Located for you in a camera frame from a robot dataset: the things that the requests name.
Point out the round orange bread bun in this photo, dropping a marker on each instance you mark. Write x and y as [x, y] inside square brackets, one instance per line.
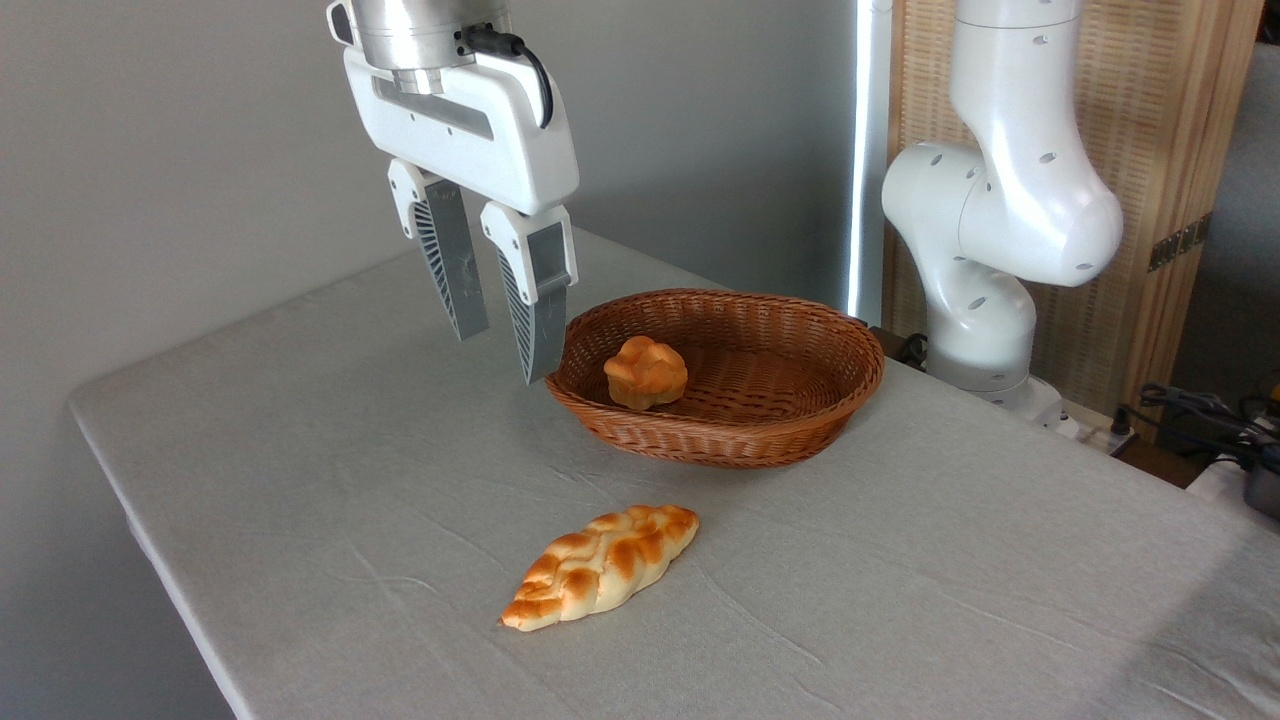
[645, 372]

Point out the dark metal screen hinge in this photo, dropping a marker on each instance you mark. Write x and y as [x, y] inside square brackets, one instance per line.
[1180, 242]

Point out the white power strip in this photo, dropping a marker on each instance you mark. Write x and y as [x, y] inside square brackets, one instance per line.
[1088, 430]

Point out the grey tablecloth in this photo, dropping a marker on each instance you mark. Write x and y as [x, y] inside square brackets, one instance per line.
[600, 560]

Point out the black clamp behind table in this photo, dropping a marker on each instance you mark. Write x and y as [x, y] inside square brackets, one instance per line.
[905, 347]

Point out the wooden bamboo folding screen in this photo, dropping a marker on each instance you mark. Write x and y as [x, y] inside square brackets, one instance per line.
[1160, 120]

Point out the brown wicker basket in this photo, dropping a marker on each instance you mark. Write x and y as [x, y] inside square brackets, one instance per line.
[780, 420]

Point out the long braided bread loaf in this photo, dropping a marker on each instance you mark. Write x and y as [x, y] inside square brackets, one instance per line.
[600, 565]

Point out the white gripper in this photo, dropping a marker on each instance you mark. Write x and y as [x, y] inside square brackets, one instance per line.
[470, 130]

